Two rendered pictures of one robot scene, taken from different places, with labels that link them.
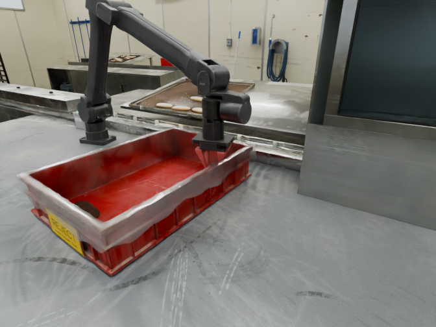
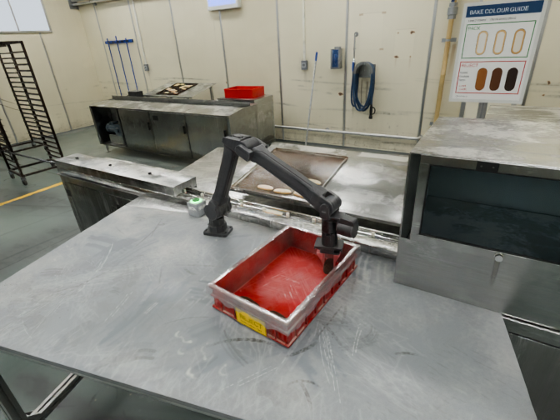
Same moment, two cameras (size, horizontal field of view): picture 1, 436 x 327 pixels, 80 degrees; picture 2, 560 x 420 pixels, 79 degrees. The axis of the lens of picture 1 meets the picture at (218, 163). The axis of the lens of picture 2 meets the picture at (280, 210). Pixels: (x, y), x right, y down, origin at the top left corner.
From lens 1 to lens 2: 61 cm
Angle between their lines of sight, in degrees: 3
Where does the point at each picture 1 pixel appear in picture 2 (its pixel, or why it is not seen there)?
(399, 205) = (462, 292)
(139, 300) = (308, 360)
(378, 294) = (442, 352)
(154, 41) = (283, 176)
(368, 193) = (442, 284)
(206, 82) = (327, 212)
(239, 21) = (315, 40)
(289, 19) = (376, 37)
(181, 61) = (306, 193)
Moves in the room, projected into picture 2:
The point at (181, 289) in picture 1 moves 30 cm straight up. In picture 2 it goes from (330, 353) to (332, 267)
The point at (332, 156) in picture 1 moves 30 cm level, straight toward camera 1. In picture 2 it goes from (417, 259) to (405, 321)
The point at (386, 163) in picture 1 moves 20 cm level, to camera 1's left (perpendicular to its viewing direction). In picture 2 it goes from (452, 267) to (389, 269)
